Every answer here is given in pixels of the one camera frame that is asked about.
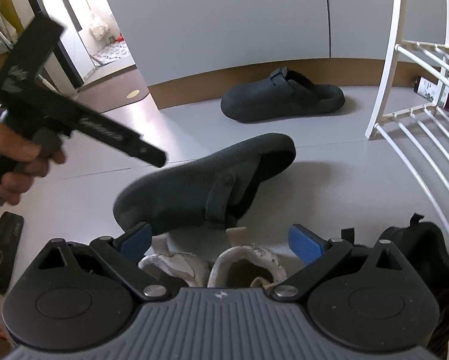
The dark glass bottle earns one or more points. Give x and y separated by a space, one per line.
429 90

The white metal shoe rack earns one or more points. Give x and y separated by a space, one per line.
372 131

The white lace-up sneaker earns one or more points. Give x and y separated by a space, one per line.
247 262
171 266

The white bath sponge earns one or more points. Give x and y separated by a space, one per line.
98 28

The red plunger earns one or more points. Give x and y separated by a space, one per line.
120 38

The brown door mat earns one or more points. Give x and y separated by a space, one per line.
115 93

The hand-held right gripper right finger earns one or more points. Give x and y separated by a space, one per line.
307 243

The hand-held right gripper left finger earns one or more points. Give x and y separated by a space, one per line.
136 240

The person's left hand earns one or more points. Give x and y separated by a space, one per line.
18 144

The dark grey clog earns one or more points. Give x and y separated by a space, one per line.
277 101
194 187

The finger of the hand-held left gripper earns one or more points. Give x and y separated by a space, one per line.
115 137

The grey cabinet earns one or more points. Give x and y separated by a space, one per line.
228 18

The black pouch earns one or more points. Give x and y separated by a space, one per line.
4 255

